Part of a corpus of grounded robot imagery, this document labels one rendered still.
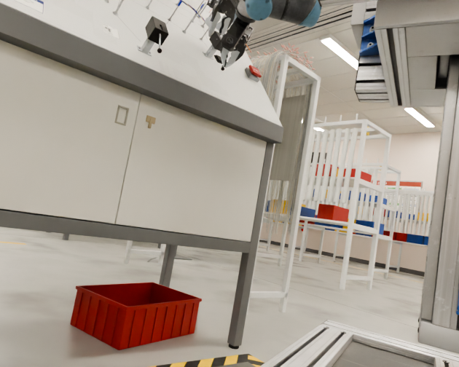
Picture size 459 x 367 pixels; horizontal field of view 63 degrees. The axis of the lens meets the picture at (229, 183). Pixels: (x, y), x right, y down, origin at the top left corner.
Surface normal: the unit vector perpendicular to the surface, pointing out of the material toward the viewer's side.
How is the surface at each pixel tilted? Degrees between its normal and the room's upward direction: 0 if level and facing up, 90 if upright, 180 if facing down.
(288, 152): 90
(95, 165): 90
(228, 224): 90
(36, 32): 90
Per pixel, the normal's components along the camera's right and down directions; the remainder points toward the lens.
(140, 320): 0.81, 0.08
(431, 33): -0.17, 0.98
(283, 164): -0.72, -0.19
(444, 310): -0.45, -0.17
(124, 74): 0.64, 0.04
